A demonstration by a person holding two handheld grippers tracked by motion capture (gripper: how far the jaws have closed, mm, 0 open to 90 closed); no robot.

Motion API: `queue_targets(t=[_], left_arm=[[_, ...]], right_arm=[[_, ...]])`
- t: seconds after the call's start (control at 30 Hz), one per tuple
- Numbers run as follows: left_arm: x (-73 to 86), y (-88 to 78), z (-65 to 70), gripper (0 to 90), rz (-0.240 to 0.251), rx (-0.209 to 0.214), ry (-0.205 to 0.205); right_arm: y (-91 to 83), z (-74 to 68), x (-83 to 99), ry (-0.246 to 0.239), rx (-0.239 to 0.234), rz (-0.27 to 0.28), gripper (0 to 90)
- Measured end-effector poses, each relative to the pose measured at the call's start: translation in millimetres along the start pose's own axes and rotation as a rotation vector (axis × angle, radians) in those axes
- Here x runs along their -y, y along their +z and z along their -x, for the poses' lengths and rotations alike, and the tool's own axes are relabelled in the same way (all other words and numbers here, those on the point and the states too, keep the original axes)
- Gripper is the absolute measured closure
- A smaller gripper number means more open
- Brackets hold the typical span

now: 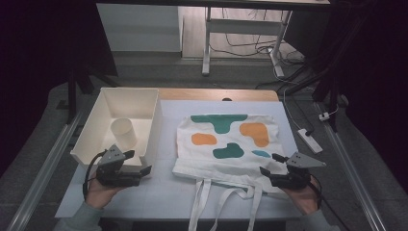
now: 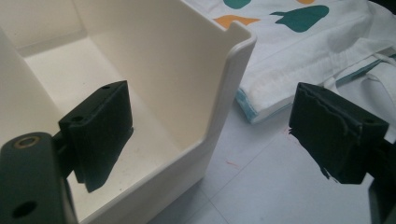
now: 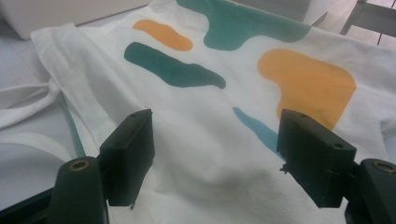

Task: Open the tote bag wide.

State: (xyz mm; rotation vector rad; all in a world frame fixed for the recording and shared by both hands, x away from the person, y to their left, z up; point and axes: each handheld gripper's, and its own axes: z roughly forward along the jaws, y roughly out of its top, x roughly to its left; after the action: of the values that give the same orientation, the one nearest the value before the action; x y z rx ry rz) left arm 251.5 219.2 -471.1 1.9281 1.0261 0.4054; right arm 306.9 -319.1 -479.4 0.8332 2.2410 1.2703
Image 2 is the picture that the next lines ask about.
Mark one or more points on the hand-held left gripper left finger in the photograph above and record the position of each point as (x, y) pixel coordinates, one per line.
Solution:
(99, 133)

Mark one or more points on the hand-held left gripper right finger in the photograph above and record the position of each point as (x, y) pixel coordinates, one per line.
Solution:
(336, 137)

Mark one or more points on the white patterned tote bag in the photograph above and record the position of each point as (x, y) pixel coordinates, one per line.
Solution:
(311, 53)

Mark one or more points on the white plastic storage box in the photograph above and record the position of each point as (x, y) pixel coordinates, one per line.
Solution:
(174, 77)

